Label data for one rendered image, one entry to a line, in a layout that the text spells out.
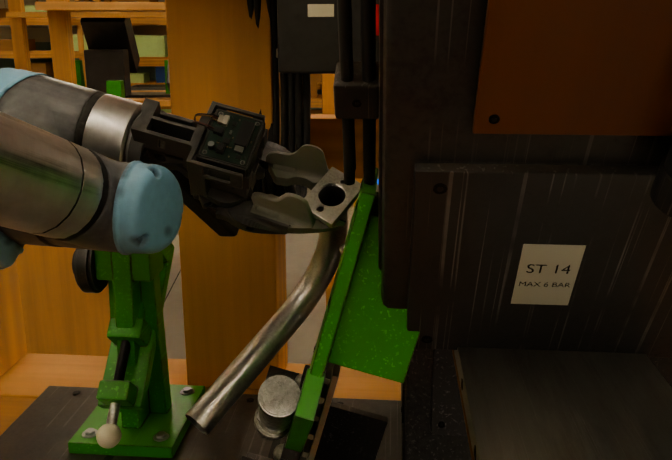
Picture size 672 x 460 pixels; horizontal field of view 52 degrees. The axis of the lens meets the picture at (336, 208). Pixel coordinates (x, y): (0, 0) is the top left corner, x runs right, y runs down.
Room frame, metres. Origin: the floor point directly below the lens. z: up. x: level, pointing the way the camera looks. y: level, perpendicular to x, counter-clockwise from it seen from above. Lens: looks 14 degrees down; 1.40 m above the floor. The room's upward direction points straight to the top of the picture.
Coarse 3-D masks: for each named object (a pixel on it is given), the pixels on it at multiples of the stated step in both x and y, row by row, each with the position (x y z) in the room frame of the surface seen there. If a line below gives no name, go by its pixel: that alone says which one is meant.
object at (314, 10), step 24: (288, 0) 0.81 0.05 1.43; (312, 0) 0.81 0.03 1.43; (336, 0) 0.81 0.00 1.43; (360, 0) 0.81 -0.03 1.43; (288, 24) 0.81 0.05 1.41; (312, 24) 0.81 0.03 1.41; (336, 24) 0.81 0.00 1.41; (360, 24) 0.81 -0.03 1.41; (288, 48) 0.81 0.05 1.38; (312, 48) 0.81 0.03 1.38; (336, 48) 0.81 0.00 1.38; (360, 48) 0.81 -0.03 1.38; (288, 72) 0.82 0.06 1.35; (312, 72) 0.81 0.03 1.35
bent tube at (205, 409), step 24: (312, 192) 0.65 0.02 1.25; (336, 192) 0.67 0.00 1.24; (336, 216) 0.63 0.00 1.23; (336, 240) 0.69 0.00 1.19; (312, 264) 0.72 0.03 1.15; (336, 264) 0.71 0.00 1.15; (312, 288) 0.71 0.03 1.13; (288, 312) 0.69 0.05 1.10; (264, 336) 0.67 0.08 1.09; (288, 336) 0.68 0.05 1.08; (240, 360) 0.65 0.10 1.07; (264, 360) 0.66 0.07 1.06; (216, 384) 0.63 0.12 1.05; (240, 384) 0.63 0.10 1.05; (192, 408) 0.61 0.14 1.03; (216, 408) 0.61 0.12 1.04
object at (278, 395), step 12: (264, 384) 0.55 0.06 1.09; (276, 384) 0.55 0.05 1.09; (288, 384) 0.55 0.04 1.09; (264, 396) 0.54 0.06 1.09; (276, 396) 0.55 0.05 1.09; (288, 396) 0.55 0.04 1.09; (264, 408) 0.54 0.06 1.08; (276, 408) 0.54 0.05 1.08; (288, 408) 0.54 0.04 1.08; (264, 420) 0.56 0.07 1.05; (276, 420) 0.55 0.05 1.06; (288, 420) 0.56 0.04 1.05; (264, 432) 0.58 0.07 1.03; (276, 432) 0.57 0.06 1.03; (288, 432) 0.58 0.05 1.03
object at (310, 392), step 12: (312, 384) 0.53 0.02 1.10; (300, 396) 0.53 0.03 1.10; (312, 396) 0.53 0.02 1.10; (300, 408) 0.52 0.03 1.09; (312, 408) 0.52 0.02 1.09; (300, 420) 0.52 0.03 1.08; (312, 420) 0.51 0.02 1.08; (300, 432) 0.54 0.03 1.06; (288, 444) 0.57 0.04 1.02; (300, 444) 0.56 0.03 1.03
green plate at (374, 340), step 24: (360, 192) 0.58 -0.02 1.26; (360, 216) 0.54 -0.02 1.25; (360, 240) 0.54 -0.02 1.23; (360, 264) 0.55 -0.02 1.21; (336, 288) 0.54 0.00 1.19; (360, 288) 0.55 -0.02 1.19; (336, 312) 0.54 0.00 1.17; (360, 312) 0.55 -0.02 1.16; (384, 312) 0.55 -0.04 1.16; (336, 336) 0.55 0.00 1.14; (360, 336) 0.55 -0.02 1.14; (384, 336) 0.55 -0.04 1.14; (408, 336) 0.55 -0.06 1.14; (312, 360) 0.58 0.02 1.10; (336, 360) 0.55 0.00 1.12; (360, 360) 0.55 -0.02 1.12; (384, 360) 0.55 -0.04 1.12; (408, 360) 0.55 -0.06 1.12
